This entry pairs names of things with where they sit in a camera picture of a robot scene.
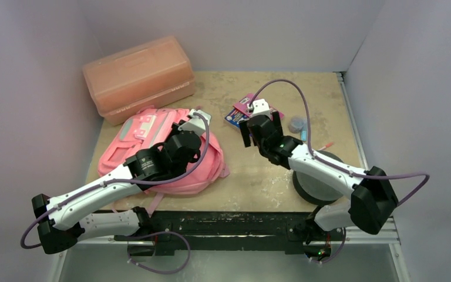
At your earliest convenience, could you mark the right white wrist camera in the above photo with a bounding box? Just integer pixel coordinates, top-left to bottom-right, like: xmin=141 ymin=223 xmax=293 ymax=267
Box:
xmin=247 ymin=99 xmax=271 ymax=118

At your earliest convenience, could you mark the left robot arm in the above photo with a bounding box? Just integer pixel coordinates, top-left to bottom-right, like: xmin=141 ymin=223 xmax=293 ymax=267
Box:
xmin=20 ymin=116 xmax=210 ymax=254

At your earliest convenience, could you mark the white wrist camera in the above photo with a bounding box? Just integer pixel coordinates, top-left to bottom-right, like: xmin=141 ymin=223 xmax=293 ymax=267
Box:
xmin=178 ymin=109 xmax=211 ymax=136
xmin=247 ymin=99 xmax=271 ymax=118

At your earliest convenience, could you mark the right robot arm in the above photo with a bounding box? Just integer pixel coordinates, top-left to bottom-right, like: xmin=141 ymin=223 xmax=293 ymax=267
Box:
xmin=240 ymin=112 xmax=398 ymax=239

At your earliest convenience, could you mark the orange translucent plastic box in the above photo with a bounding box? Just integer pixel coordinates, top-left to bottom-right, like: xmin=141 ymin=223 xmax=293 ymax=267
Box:
xmin=82 ymin=36 xmax=196 ymax=125

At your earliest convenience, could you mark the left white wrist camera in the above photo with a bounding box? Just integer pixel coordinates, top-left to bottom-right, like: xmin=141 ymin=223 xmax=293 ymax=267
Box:
xmin=178 ymin=109 xmax=211 ymax=136

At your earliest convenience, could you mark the red pink pen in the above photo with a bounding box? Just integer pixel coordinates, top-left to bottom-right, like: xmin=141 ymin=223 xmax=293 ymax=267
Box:
xmin=318 ymin=142 xmax=334 ymax=151

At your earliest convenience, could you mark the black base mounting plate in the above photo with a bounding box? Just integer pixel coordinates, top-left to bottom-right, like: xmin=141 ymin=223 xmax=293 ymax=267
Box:
xmin=114 ymin=207 xmax=344 ymax=257

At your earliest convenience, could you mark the dark grey tape roll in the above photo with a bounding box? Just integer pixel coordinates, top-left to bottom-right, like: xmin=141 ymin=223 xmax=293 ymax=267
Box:
xmin=292 ymin=170 xmax=344 ymax=206

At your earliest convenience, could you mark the blue comic book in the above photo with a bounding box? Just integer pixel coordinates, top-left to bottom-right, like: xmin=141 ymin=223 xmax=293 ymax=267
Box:
xmin=224 ymin=108 xmax=248 ymax=130

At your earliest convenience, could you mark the pink student backpack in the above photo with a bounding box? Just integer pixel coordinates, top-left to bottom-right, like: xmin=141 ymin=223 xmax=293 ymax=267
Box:
xmin=97 ymin=108 xmax=230 ymax=215

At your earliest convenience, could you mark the magenta thin book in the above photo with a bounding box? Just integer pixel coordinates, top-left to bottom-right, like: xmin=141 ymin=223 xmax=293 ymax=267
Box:
xmin=233 ymin=93 xmax=285 ymax=120

